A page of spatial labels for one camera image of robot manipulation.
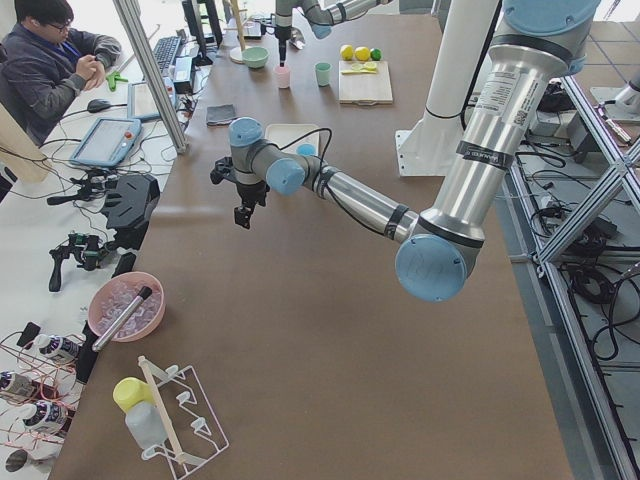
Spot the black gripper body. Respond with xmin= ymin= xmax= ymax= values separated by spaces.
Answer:
xmin=275 ymin=25 xmax=290 ymax=45
xmin=210 ymin=156 xmax=270 ymax=208

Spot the pink cup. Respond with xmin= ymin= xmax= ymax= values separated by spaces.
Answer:
xmin=273 ymin=66 xmax=291 ymax=89

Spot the green cup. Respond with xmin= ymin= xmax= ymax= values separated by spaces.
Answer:
xmin=314 ymin=62 xmax=332 ymax=87

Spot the light blue cup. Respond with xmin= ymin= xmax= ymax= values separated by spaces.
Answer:
xmin=296 ymin=143 xmax=317 ymax=156

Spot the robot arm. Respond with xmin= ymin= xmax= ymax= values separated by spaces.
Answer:
xmin=275 ymin=0 xmax=388 ymax=67
xmin=211 ymin=1 xmax=597 ymax=302

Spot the cream rabbit tray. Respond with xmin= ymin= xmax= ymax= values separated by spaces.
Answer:
xmin=264 ymin=123 xmax=320 ymax=155

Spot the metal ice scoop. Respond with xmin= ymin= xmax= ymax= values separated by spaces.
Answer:
xmin=289 ymin=27 xmax=306 ymax=50

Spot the green bowl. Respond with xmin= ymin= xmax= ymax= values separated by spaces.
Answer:
xmin=241 ymin=46 xmax=269 ymax=69

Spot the wooden cup stand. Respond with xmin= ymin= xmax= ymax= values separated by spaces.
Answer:
xmin=224 ymin=0 xmax=246 ymax=65

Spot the whole lemon outer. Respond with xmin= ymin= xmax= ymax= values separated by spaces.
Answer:
xmin=340 ymin=44 xmax=354 ymax=61

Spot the whole lemon near lime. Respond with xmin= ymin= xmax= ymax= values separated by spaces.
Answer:
xmin=354 ymin=46 xmax=371 ymax=62

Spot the grey cloth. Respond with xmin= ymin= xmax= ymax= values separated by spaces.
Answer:
xmin=206 ymin=104 xmax=237 ymax=126

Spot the yellow plastic knife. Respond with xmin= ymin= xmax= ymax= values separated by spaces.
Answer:
xmin=340 ymin=69 xmax=378 ymax=75

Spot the wooden cutting board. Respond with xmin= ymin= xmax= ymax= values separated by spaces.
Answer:
xmin=338 ymin=61 xmax=393 ymax=105

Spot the black keyboard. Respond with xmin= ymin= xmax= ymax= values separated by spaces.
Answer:
xmin=152 ymin=36 xmax=181 ymax=71

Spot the blue teach pendant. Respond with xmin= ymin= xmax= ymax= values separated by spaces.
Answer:
xmin=69 ymin=118 xmax=142 ymax=168
xmin=127 ymin=78 xmax=179 ymax=122

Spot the pink bowl with ice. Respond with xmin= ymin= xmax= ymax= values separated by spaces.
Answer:
xmin=87 ymin=271 xmax=167 ymax=344

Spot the yellow capped bottle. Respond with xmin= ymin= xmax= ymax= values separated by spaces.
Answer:
xmin=112 ymin=377 xmax=168 ymax=450

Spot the seated person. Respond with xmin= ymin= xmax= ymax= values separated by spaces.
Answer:
xmin=1 ymin=1 xmax=121 ymax=146

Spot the black handled muddler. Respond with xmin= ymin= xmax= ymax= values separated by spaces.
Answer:
xmin=91 ymin=286 xmax=152 ymax=352

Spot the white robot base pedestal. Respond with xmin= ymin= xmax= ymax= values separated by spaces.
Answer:
xmin=396 ymin=0 xmax=501 ymax=177

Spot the white wire dish rack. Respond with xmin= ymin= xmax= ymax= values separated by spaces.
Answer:
xmin=138 ymin=356 xmax=230 ymax=479

